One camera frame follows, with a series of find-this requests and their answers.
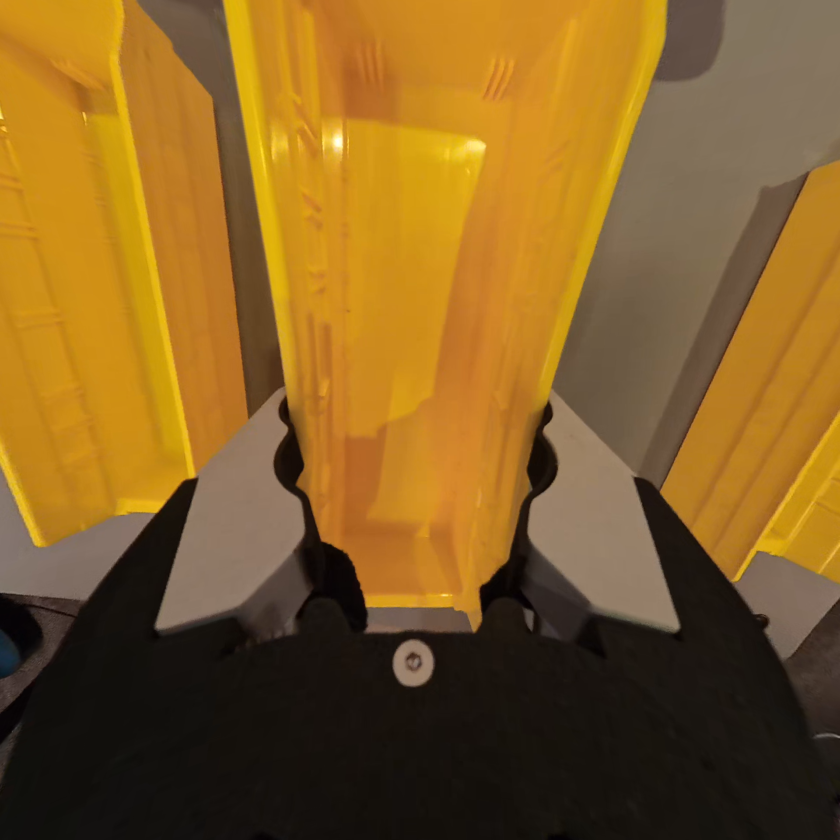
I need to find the yellow plastic storage bin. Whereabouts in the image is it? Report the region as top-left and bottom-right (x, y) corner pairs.
(223, 0), (667, 632)
(0, 0), (249, 547)
(659, 161), (840, 585)

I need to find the grey desk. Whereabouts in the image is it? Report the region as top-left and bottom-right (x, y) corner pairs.
(0, 0), (840, 660)

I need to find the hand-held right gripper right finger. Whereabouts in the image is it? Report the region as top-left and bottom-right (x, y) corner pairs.
(479, 390), (682, 643)

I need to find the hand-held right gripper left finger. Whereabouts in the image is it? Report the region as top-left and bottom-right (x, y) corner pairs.
(154, 387), (367, 641)

